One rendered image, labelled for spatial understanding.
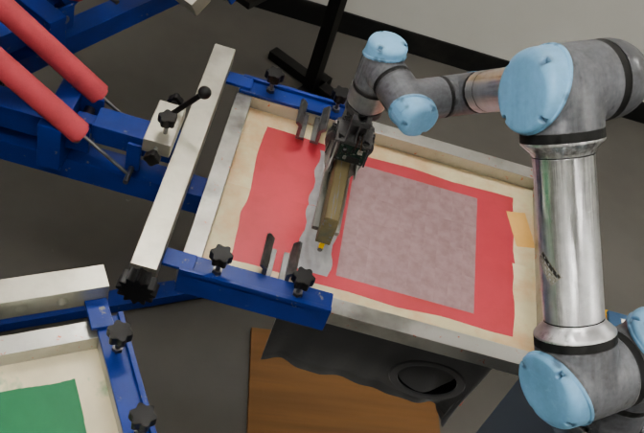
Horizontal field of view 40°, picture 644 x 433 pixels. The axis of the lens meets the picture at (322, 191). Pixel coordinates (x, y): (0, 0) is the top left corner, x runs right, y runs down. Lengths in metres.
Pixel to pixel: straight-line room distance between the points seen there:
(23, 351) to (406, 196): 0.91
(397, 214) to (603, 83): 0.86
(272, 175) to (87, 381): 0.64
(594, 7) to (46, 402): 3.00
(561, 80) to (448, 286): 0.82
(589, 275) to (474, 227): 0.81
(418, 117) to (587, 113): 0.40
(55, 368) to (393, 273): 0.71
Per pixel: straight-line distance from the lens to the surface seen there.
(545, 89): 1.19
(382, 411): 2.82
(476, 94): 1.56
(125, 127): 1.89
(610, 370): 1.31
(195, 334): 2.84
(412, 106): 1.53
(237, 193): 1.92
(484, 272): 1.98
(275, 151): 2.03
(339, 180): 1.75
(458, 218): 2.05
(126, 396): 1.56
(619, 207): 3.89
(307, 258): 1.84
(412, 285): 1.88
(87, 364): 1.64
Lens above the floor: 2.36
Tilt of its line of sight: 45 degrees down
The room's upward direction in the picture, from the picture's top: 20 degrees clockwise
